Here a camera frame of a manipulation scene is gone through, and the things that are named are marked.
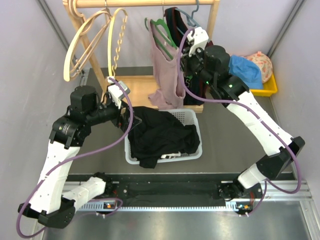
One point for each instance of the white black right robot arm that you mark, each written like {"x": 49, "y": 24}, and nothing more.
{"x": 211, "y": 65}

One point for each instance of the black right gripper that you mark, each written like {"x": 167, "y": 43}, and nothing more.
{"x": 185, "y": 60}

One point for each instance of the green plastic hanger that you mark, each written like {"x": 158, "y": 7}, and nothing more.
{"x": 162, "y": 36}

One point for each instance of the black white striped tank top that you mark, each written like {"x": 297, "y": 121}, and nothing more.
{"x": 171, "y": 155}

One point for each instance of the wooden clothes rack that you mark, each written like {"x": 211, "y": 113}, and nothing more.
{"x": 143, "y": 85}

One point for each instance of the pink floral hat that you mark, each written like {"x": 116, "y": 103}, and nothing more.
{"x": 264, "y": 63}

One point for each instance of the white plastic laundry basket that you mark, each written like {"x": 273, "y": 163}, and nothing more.
{"x": 186, "y": 116}

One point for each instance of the navy maroon-trimmed jersey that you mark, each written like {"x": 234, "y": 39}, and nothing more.
{"x": 177, "y": 29}

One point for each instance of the pink tank top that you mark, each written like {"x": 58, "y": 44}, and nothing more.
{"x": 170, "y": 93}

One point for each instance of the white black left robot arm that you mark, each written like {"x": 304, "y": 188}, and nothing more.
{"x": 48, "y": 204}

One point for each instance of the beige wooden hanger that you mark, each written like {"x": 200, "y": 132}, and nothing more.
{"x": 79, "y": 64}

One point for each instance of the small black tank top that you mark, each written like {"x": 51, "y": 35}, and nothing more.
{"x": 148, "y": 163}

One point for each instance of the blue plastic hanger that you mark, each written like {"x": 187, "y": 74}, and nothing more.
{"x": 190, "y": 17}

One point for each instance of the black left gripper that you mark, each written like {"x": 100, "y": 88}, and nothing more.
{"x": 121, "y": 122}

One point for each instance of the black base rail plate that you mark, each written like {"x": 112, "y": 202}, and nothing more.
{"x": 188, "y": 190}

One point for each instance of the yellow metal-hook hanger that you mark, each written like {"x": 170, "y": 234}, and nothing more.
{"x": 114, "y": 43}

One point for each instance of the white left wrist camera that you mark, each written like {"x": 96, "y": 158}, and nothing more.
{"x": 115, "y": 92}

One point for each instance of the yellow plastic bin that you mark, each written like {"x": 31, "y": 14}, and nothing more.
{"x": 269, "y": 88}

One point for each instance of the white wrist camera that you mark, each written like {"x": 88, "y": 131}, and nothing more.
{"x": 115, "y": 92}
{"x": 197, "y": 38}

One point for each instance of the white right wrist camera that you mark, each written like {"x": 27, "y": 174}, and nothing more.
{"x": 197, "y": 38}

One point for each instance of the blue bucket hat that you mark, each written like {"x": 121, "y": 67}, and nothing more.
{"x": 247, "y": 71}

